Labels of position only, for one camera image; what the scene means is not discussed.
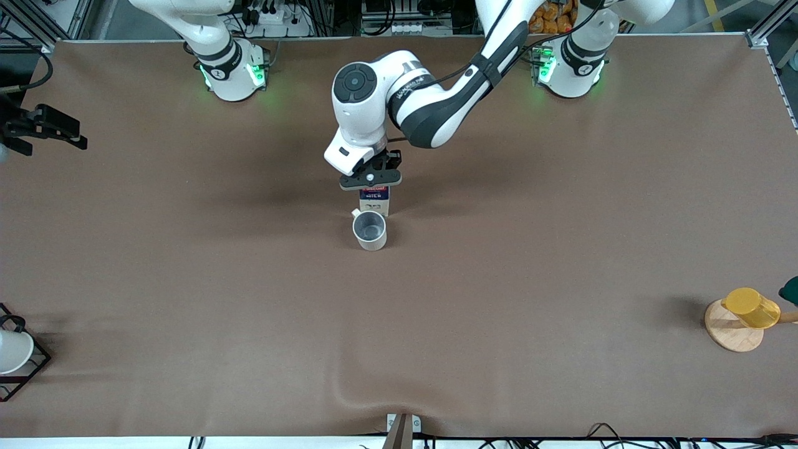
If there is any brown table cover cloth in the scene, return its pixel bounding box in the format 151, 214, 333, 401
0, 34, 798, 438

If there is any long white power strip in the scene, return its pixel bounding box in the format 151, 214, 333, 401
367, 22, 454, 36

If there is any yellow cup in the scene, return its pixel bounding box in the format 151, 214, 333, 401
721, 287, 781, 329

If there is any white cup in rack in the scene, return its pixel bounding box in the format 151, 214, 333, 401
0, 329, 35, 375

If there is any black wire rack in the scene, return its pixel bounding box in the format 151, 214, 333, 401
0, 303, 52, 403

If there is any aluminium frame profile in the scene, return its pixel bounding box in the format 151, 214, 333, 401
745, 0, 798, 49

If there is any light grey mug with handle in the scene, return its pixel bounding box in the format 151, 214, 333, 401
352, 209, 388, 251

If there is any bag of orange snacks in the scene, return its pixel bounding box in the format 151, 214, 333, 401
529, 0, 577, 35

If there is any white power strip with plugs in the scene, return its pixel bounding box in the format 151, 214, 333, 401
246, 6, 312, 38

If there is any milk carton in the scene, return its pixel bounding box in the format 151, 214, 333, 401
359, 186, 391, 217

